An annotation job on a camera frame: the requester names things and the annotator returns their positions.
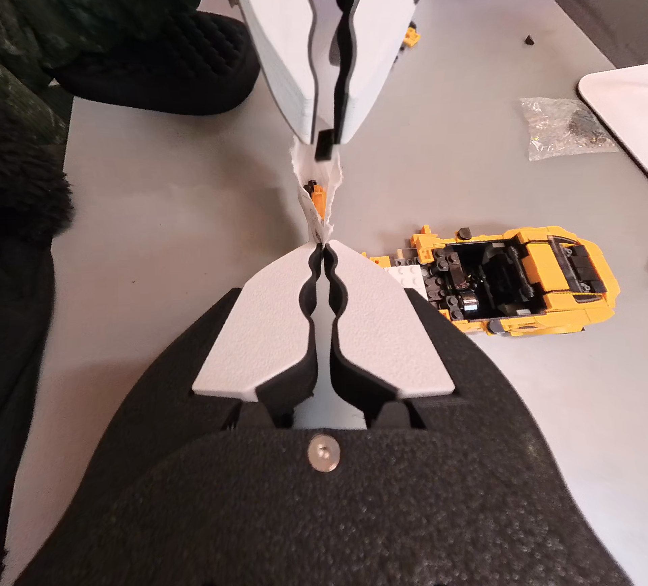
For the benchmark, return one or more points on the black mesh chair armrest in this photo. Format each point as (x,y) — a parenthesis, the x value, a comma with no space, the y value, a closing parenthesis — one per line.
(167,69)

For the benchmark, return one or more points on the clear plastic bag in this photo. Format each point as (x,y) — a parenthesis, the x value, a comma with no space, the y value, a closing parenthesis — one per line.
(557,125)

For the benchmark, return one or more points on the pile of small lego pieces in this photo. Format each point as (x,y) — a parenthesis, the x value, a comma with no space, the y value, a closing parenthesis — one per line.
(411,36)

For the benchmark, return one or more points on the yellow lego car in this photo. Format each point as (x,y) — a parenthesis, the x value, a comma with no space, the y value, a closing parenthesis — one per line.
(546,267)

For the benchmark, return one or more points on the white book stand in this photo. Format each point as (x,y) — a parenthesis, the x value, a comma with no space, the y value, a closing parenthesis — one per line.
(622,100)

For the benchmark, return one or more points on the white paper bag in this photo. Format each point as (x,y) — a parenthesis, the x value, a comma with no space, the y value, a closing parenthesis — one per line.
(298,168)

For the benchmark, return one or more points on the orange lego piece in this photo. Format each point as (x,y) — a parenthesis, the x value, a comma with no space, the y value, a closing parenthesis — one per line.
(319,201)

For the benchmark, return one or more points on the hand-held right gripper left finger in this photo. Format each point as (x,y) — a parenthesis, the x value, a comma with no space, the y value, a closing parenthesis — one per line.
(258,338)

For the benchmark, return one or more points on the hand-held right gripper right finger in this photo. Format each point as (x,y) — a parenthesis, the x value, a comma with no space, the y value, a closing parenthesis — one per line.
(390,338)

